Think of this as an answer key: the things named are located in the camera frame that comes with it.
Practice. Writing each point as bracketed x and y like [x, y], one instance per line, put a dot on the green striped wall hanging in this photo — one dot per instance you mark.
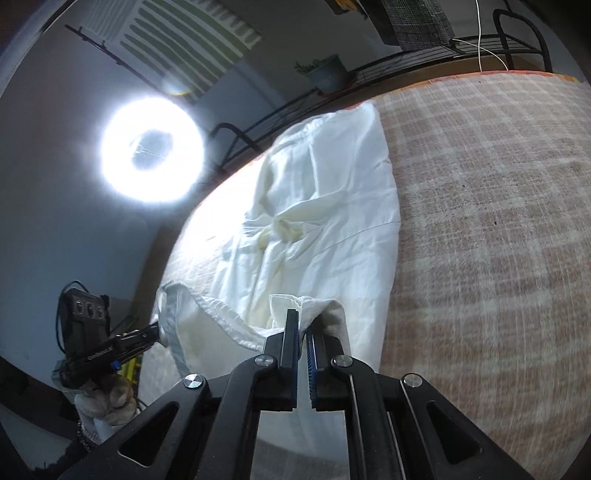
[184, 41]

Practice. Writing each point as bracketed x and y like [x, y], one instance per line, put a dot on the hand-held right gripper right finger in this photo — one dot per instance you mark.
[315, 369]

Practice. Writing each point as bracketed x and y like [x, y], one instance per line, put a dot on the beige checkered blanket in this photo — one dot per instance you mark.
[485, 230]

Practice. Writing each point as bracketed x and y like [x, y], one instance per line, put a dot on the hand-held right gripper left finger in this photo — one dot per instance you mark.
[291, 355]

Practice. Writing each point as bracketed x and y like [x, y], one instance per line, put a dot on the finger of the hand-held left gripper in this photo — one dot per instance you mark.
[141, 349]
[138, 336]

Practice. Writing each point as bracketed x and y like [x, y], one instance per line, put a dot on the grey plaid coat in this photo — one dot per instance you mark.
[415, 23]

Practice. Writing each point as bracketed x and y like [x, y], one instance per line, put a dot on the person's left hand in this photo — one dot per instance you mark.
[111, 401]

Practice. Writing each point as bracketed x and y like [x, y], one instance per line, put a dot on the grey potted plant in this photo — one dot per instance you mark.
[330, 74]

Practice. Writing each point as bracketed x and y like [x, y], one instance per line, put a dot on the black metal clothes rack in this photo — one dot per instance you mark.
[415, 57]

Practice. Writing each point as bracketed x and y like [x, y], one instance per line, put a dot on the white long-sleeved shirt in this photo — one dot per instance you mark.
[323, 207]

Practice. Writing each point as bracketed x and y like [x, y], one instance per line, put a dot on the orange hanging garment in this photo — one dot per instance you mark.
[346, 5]

